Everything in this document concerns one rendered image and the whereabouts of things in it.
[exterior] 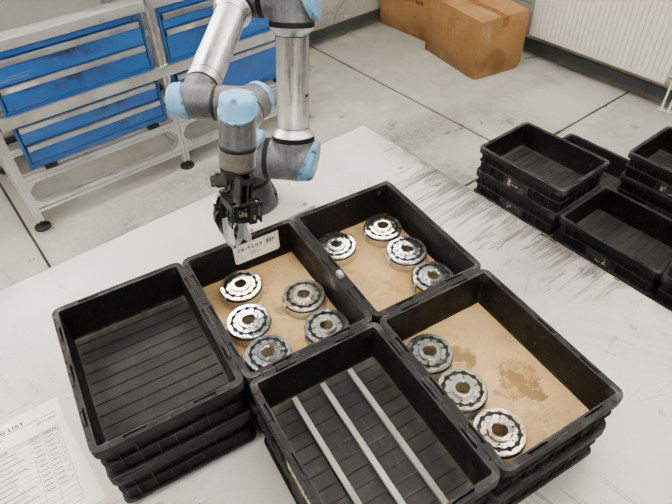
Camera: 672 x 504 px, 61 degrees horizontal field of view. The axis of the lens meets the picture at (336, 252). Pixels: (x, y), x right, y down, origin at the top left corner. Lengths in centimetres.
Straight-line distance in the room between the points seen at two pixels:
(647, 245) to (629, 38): 197
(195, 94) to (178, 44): 191
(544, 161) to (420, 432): 160
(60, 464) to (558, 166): 204
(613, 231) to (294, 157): 137
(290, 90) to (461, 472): 99
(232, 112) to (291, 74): 44
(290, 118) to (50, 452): 98
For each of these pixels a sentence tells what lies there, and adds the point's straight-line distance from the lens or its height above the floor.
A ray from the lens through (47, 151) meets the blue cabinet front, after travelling 311.
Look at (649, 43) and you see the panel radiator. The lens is 408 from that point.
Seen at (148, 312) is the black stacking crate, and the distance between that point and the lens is 146.
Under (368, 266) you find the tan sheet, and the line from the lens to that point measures 147.
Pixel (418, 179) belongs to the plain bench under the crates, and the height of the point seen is 70.
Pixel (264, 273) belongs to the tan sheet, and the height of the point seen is 83.
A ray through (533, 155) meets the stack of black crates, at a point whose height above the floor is 49.
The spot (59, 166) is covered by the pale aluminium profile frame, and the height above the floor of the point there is 30.
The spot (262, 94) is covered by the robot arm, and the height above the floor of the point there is 130.
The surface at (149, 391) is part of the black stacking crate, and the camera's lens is 132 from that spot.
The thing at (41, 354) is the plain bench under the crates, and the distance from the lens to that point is 166.
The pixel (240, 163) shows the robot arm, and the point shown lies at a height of 123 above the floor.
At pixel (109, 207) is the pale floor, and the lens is 327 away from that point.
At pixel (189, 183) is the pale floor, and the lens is 329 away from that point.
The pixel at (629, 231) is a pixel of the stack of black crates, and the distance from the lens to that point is 247.
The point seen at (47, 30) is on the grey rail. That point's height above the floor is 92.
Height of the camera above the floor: 187
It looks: 43 degrees down
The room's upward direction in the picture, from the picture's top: 3 degrees counter-clockwise
